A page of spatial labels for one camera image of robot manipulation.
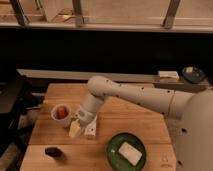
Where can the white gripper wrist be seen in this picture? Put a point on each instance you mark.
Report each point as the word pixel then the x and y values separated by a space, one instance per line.
pixel 84 118

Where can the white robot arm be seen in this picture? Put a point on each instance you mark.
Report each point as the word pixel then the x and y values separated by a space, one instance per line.
pixel 195 110

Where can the orange object in cup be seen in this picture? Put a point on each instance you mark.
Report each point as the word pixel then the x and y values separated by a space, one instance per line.
pixel 61 112

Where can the small black object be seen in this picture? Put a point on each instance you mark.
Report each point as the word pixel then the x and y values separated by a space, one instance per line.
pixel 53 152

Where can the green plate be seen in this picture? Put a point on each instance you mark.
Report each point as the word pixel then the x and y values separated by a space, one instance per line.
pixel 116 160

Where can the white sponge block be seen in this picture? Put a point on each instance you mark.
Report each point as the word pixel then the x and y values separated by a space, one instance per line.
pixel 130 153

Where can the black chair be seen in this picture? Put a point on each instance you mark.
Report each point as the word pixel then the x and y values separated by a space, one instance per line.
pixel 15 98

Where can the white box on shelf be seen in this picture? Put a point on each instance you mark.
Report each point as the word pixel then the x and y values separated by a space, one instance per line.
pixel 168 74

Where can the dark blue bowl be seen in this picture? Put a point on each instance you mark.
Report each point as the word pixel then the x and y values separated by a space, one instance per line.
pixel 193 74

